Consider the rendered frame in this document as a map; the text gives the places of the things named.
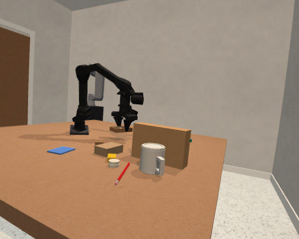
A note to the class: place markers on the yellow rectangular block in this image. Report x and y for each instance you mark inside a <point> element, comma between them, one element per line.
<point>111,156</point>

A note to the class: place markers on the brown rectangular block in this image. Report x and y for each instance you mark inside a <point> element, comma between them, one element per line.
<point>175,140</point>

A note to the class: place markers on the wooden ball tray with clear cover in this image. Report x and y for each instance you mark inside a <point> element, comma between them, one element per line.
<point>120,129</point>

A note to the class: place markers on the tan flat rectangular box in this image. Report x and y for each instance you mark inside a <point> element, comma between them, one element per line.
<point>108,148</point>

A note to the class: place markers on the blue flat rectangular pad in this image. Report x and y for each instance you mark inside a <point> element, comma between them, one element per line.
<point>61,150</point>

